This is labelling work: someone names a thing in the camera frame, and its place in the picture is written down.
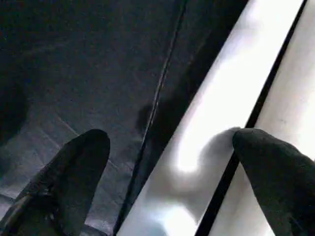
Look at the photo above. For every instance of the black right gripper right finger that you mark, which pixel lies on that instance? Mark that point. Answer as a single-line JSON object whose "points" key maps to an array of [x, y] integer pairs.
{"points": [[283, 182]]}

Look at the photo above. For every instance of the black work surface mat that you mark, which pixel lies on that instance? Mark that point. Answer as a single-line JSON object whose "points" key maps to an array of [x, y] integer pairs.
{"points": [[73, 73]]}

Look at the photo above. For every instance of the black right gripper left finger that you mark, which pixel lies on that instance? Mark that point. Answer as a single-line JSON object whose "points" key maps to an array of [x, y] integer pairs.
{"points": [[69, 182]]}

